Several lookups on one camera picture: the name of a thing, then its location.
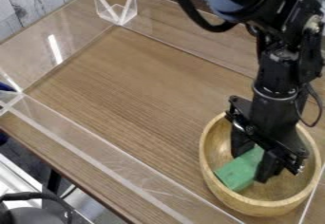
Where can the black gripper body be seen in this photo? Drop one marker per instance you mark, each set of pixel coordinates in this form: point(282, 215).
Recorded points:
point(267, 119)

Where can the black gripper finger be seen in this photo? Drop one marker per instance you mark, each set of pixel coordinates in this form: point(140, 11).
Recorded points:
point(241, 142)
point(269, 167)

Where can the green rectangular block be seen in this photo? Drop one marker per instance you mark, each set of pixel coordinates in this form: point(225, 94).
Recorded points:
point(237, 173)

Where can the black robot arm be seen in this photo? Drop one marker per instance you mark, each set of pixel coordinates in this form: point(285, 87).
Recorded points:
point(287, 28)

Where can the brown wooden bowl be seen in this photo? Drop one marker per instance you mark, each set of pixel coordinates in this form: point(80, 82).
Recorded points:
point(262, 200)

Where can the clear acrylic barrier wall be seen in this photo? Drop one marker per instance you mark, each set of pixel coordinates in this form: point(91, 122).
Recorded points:
point(109, 103)

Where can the clear acrylic corner bracket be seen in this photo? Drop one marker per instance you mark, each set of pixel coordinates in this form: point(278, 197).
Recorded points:
point(118, 14)

